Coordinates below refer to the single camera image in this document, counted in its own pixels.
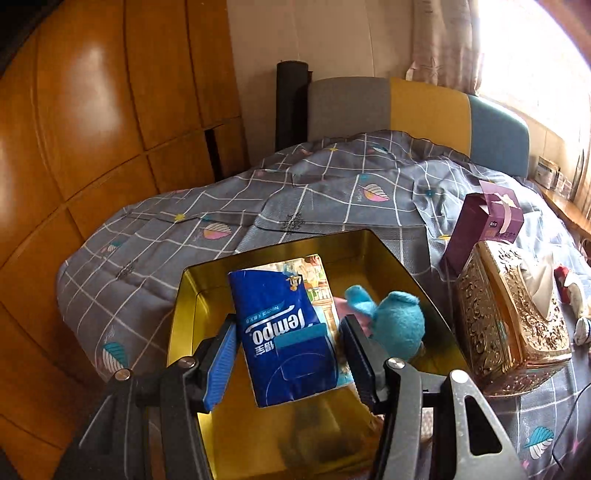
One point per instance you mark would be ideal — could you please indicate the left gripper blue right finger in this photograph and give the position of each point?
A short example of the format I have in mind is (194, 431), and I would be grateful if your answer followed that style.
(366, 361)

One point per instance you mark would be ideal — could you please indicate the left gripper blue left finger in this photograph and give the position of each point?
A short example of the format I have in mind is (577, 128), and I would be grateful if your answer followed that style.
(219, 361)

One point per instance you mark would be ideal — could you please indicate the blue tissue pack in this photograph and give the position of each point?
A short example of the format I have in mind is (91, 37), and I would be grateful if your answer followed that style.
(289, 328)

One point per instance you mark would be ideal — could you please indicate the blue plush toy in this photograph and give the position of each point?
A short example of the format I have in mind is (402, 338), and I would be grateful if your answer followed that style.
(397, 323)

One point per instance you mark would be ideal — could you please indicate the gold metal tray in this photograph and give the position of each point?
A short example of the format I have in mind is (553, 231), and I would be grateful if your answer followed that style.
(330, 435)

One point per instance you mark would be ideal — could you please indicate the gold ornate tissue box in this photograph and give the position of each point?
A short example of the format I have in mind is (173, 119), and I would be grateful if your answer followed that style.
(511, 347)

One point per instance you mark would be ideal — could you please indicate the purple cardboard box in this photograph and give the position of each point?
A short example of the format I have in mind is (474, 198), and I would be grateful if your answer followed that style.
(494, 214)

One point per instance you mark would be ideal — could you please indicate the wooden side desk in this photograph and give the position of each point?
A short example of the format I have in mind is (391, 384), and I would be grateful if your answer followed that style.
(568, 212)

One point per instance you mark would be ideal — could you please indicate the multicolour headboard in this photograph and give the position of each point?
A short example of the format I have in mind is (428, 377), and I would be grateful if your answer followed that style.
(488, 133)

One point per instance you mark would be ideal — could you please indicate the white box on desk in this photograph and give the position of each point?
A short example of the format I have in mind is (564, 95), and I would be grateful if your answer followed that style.
(546, 173)

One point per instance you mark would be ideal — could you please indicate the wooden wardrobe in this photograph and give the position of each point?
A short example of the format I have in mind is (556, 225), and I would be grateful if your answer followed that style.
(105, 104)

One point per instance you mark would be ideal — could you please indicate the black rolled mat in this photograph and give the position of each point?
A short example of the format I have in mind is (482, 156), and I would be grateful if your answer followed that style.
(292, 81)

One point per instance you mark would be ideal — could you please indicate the beige curtain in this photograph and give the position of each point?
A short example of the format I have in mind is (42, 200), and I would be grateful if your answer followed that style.
(446, 44)

